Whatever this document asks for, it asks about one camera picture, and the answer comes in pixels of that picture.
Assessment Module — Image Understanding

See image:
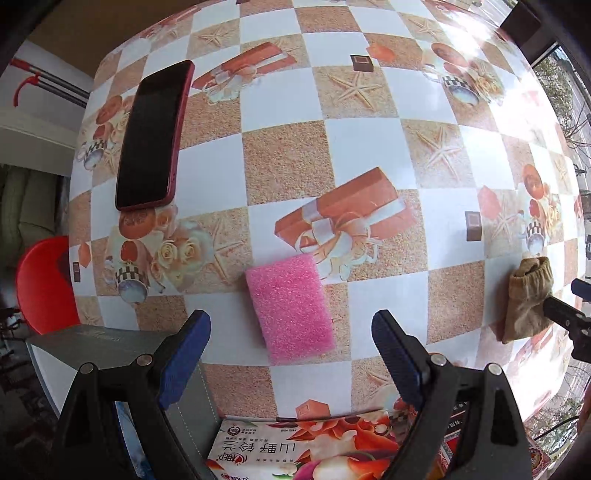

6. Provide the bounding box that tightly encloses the red plastic stool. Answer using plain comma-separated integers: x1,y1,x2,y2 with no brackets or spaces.
16,235,81,335

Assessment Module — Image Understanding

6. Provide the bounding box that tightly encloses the red smartphone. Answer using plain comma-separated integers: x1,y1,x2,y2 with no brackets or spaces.
115,59,195,212

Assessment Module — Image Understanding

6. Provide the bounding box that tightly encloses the white cabinet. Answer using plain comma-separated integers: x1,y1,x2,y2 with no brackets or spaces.
0,41,95,176

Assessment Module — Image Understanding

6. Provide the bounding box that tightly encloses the white cardboard storage box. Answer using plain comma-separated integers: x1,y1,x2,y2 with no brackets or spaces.
25,323,222,480

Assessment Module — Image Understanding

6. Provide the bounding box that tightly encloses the pink foam sponge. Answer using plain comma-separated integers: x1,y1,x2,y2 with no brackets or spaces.
245,255,336,365

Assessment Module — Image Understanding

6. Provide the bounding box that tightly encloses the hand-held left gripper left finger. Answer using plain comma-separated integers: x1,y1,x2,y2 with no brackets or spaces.
51,309,213,480

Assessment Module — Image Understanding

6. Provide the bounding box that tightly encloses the beige sock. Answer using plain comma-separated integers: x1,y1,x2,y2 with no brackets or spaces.
501,256,555,344

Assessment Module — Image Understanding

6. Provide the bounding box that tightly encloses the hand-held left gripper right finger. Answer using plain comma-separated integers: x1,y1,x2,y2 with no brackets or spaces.
372,309,536,480

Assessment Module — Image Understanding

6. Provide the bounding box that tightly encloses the red handled mop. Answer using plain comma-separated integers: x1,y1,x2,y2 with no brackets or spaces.
11,58,90,108

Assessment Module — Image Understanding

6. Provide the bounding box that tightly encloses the checkered printed tablecloth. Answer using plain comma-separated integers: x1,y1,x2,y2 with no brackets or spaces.
69,0,587,462

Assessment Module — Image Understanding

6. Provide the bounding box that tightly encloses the floral tissue pack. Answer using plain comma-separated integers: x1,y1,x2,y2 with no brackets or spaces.
205,408,402,480

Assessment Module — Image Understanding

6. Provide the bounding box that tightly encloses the beige sofa cushion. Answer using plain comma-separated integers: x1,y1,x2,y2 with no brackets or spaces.
0,166,70,259

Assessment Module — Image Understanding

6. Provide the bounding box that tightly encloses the black cable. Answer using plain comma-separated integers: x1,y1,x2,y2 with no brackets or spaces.
531,415,583,440

